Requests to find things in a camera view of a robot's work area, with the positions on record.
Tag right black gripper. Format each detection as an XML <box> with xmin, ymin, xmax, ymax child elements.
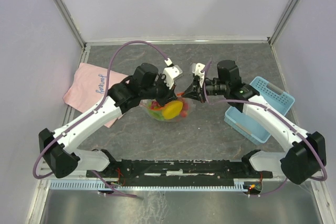
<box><xmin>182</xmin><ymin>76</ymin><xmax>228</xmax><ymax>103</ymax></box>

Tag green grape bunch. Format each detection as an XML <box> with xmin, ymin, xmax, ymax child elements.
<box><xmin>147</xmin><ymin>109</ymin><xmax>167</xmax><ymax>121</ymax></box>

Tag light blue cable duct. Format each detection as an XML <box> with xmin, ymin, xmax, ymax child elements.
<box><xmin>49</xmin><ymin>179</ymin><xmax>251</xmax><ymax>192</ymax></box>

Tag clear orange zip top bag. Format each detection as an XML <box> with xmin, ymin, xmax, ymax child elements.
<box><xmin>140</xmin><ymin>92</ymin><xmax>196</xmax><ymax>122</ymax></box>

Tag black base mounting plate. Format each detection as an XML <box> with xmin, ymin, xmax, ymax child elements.
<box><xmin>98</xmin><ymin>159</ymin><xmax>273</xmax><ymax>186</ymax></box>

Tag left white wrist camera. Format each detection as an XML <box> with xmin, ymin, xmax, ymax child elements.
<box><xmin>163</xmin><ymin>58</ymin><xmax>183</xmax><ymax>89</ymax></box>

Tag yellow starfruit slice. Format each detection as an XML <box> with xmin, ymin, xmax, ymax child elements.
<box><xmin>162</xmin><ymin>100</ymin><xmax>183</xmax><ymax>120</ymax></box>

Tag red strawberries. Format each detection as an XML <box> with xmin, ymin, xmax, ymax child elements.
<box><xmin>180</xmin><ymin>102</ymin><xmax>190</xmax><ymax>118</ymax></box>

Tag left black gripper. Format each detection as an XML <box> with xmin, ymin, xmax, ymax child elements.
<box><xmin>140</xmin><ymin>73</ymin><xmax>176</xmax><ymax>107</ymax></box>

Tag red grape bunch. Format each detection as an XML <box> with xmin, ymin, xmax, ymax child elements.
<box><xmin>149</xmin><ymin>100</ymin><xmax>163</xmax><ymax>111</ymax></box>

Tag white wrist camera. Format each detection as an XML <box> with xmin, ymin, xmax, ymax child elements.
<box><xmin>163</xmin><ymin>58</ymin><xmax>183</xmax><ymax>89</ymax></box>
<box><xmin>191</xmin><ymin>60</ymin><xmax>212</xmax><ymax>87</ymax></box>

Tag light blue plastic basket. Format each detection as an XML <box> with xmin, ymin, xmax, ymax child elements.
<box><xmin>224</xmin><ymin>76</ymin><xmax>296</xmax><ymax>145</ymax></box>

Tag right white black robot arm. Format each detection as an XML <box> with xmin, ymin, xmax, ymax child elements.
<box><xmin>183</xmin><ymin>60</ymin><xmax>328</xmax><ymax>185</ymax></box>

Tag pink folded cloth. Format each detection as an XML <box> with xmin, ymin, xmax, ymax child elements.
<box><xmin>62</xmin><ymin>62</ymin><xmax>127</xmax><ymax>129</ymax></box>

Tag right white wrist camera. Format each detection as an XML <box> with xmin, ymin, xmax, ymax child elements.
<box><xmin>191</xmin><ymin>60</ymin><xmax>212</xmax><ymax>87</ymax></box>

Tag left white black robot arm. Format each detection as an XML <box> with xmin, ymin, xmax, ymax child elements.
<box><xmin>38</xmin><ymin>63</ymin><xmax>181</xmax><ymax>178</ymax></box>

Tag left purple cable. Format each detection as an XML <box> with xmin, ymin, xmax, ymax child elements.
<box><xmin>33</xmin><ymin>40</ymin><xmax>169</xmax><ymax>180</ymax></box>

